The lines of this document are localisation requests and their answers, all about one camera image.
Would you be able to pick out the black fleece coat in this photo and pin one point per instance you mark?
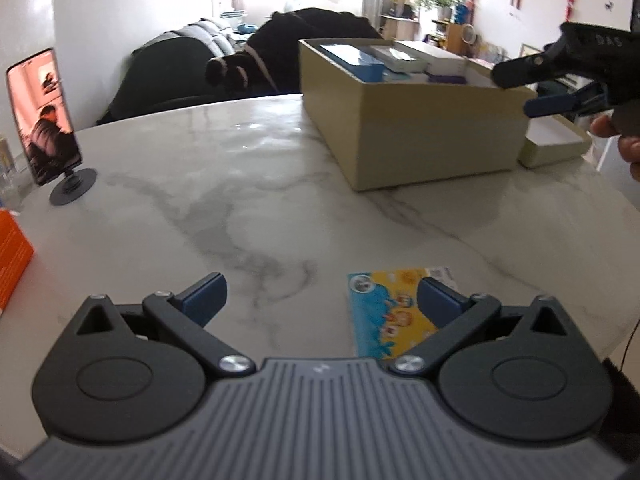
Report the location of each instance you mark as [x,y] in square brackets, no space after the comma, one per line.
[310,35]

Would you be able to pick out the small wooden cabinet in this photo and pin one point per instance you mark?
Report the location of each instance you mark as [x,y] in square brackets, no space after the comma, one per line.
[457,37]

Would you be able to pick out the teal plush toy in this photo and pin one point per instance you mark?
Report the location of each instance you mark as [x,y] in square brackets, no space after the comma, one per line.
[247,26]

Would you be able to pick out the beige cardboard storage box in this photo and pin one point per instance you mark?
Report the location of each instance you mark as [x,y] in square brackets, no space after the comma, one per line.
[425,130]

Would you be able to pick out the person's right hand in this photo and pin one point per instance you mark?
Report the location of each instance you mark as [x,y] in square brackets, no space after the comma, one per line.
[631,152]

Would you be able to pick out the smartphone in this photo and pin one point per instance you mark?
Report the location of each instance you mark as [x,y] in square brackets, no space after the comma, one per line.
[45,120]

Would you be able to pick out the person's black sweater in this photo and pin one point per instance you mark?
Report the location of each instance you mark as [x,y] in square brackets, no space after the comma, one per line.
[622,410]

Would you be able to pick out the green white medicine box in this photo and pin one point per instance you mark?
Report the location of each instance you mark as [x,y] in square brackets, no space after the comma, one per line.
[400,57]

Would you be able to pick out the clear plastic water bottle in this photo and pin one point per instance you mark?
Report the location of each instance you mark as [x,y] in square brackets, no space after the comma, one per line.
[10,175]

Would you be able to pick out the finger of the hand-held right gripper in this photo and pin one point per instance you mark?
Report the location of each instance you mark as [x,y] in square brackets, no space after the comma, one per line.
[550,105]
[520,72]

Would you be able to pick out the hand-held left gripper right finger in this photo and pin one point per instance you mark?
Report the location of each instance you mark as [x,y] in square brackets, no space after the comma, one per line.
[440,302]

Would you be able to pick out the potted green plant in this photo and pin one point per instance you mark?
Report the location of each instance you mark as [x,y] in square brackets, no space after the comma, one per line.
[442,0]

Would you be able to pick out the black phone stand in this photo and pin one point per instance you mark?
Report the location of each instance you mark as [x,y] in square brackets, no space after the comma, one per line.
[72,190]

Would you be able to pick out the grey sofa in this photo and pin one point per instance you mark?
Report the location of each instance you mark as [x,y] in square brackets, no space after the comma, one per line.
[210,35]

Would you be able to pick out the blue medicine box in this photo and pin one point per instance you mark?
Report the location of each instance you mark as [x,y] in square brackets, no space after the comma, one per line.
[340,55]
[367,57]

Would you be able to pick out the framed portrait picture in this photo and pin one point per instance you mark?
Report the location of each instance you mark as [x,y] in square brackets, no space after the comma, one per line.
[531,51]

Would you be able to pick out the white marble desktop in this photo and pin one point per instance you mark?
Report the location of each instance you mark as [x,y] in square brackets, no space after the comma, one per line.
[250,170]

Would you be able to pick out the beige cardboard box lid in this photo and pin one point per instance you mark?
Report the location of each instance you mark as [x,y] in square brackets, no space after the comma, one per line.
[555,140]

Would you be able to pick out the orange tissue pack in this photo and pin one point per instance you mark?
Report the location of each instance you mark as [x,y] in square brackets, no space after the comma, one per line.
[12,260]

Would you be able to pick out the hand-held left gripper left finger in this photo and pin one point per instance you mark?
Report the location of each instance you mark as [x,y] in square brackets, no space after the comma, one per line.
[205,297]

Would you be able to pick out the cartoon printed medicine box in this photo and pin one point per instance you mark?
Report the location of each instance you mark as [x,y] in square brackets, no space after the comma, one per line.
[390,310]

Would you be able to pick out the wooden shelf desk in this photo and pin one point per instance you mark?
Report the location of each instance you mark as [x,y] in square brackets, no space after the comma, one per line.
[400,25]

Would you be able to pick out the dark padded dining chair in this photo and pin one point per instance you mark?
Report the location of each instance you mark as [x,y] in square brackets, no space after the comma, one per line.
[160,80]

